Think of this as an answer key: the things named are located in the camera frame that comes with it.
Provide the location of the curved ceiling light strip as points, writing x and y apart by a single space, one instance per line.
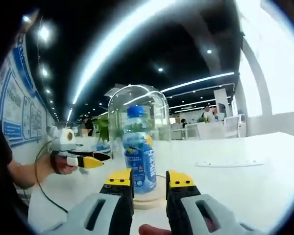
107 49

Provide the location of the person's right hand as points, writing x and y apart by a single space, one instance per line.
154 230

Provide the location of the person's left hand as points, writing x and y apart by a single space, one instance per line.
63 167

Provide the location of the window with white blinds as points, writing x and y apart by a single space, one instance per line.
274 61

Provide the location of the white office chair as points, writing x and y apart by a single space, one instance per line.
231 126

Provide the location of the blue wall poster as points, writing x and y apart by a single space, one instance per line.
17 110

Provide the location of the white plant pot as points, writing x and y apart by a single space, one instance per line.
103 147

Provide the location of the round wooden base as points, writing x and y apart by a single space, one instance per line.
147 202

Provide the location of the blue drink bottle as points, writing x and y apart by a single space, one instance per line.
139 151

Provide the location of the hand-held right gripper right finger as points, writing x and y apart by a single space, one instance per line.
186 210

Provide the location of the leafy potted plant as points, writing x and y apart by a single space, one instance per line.
105 127

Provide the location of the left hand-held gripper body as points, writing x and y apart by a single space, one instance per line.
63 140

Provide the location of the clear glass dome cover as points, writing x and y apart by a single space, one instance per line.
117 117

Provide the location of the white power strip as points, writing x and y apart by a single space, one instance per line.
229 163

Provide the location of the straight ceiling light strip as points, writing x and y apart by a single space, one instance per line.
198 82

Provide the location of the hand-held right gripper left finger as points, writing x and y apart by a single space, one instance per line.
105 208

